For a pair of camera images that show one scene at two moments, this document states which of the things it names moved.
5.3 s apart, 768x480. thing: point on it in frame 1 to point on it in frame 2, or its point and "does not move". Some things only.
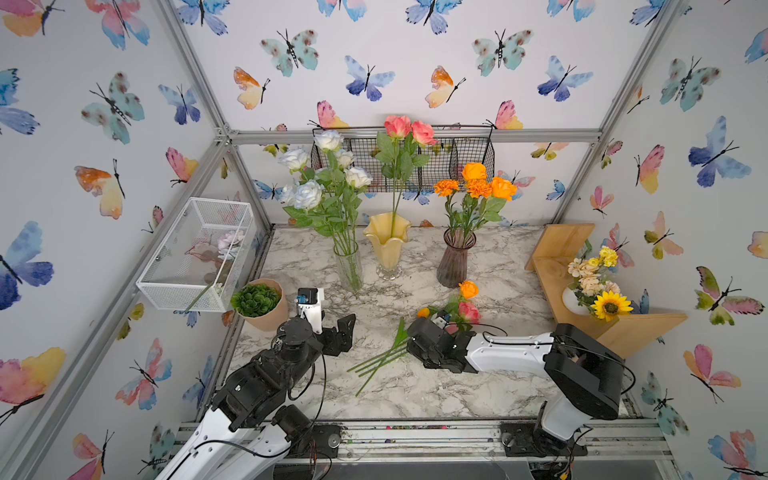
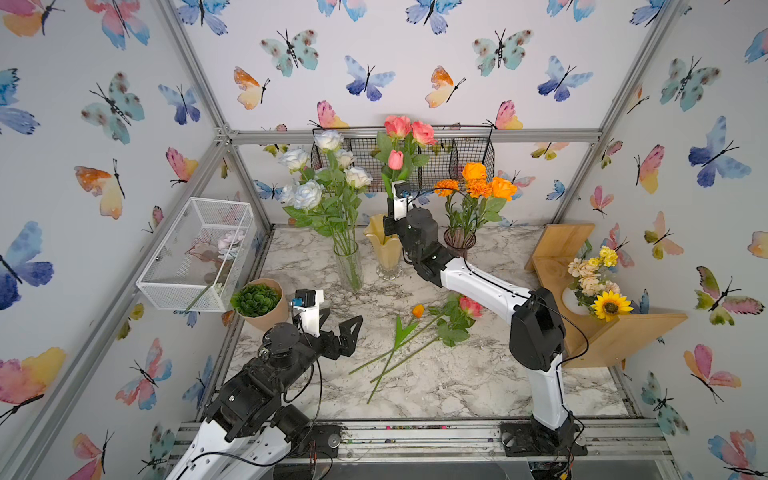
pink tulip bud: x=469 y=313 to x=395 y=159
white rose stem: x=295 y=159 does not move
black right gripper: x=410 y=346 to x=389 y=225
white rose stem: x=329 y=139 does not move
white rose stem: x=358 y=176 does not move
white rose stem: x=302 y=195 does not move
